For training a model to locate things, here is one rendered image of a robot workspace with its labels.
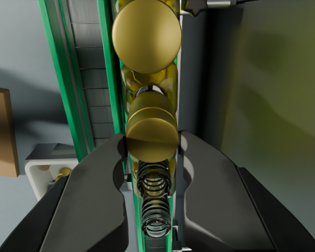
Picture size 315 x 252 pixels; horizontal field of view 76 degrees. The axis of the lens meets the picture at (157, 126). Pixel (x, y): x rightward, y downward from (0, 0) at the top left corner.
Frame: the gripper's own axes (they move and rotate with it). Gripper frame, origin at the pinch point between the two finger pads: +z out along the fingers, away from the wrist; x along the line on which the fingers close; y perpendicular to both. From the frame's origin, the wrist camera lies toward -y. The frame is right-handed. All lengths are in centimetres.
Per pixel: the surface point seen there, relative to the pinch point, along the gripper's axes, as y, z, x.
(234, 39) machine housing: -3.0, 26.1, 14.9
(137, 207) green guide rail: 29.4, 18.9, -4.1
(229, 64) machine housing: 1.3, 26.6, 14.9
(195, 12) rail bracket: -7.1, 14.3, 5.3
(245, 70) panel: -0.7, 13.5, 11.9
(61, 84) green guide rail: 1.8, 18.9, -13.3
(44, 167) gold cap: 30, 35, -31
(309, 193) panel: 5.4, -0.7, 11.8
